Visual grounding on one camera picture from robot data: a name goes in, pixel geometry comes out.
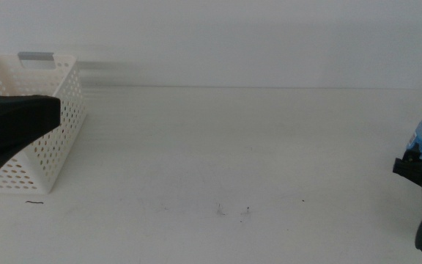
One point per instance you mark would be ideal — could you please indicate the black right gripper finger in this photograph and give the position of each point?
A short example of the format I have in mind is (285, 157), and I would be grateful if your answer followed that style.
(410, 166)

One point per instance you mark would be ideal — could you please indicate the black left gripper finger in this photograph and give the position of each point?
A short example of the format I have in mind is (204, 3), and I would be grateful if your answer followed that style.
(9, 124)

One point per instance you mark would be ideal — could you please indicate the white perforated plastic basket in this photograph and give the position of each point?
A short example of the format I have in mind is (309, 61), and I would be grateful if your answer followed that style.
(64, 75)

